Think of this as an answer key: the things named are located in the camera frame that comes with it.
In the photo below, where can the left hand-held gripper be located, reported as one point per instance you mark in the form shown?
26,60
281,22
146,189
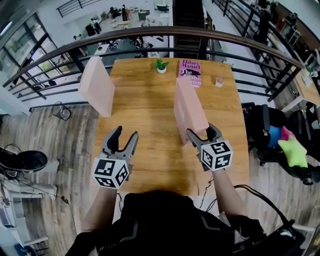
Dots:
107,170

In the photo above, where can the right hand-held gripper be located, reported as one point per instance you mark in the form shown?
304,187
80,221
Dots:
217,155

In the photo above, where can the pink cardboard box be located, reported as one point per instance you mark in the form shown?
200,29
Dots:
190,107

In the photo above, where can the person's right forearm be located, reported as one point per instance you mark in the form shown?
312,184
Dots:
227,195

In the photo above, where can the person's left forearm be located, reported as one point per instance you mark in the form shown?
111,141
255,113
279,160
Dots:
100,210

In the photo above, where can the black office chair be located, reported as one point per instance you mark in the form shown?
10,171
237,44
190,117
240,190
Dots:
260,125

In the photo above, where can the small pink cup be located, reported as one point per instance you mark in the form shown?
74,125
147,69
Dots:
219,82

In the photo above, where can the blue cushion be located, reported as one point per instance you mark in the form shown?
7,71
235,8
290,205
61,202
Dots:
275,135

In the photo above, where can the pink book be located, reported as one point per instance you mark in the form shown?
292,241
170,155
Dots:
190,68

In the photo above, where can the pink cushion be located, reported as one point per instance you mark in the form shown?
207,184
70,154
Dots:
287,132

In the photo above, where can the small potted plant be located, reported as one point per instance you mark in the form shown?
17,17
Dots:
161,67

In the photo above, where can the green star cushion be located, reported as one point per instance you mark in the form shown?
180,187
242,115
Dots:
293,152

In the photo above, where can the black helmet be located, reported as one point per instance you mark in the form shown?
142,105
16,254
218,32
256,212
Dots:
32,161

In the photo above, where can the person's black clothing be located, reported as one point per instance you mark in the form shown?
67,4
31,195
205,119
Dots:
162,225

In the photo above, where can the wooden side table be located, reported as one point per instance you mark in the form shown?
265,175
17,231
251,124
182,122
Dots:
310,92

